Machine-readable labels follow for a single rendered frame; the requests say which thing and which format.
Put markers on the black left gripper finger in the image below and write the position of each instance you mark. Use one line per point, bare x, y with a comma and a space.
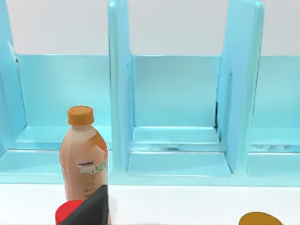
96, 208

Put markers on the red bottle cap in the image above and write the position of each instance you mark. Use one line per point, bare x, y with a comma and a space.
66, 209

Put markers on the orange bottle with orange cap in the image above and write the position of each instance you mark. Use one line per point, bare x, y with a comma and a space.
82, 154

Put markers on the light blue rack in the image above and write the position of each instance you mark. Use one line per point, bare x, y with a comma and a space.
173, 98

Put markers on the dark yellow bottle cap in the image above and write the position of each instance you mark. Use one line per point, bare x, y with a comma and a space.
259, 219

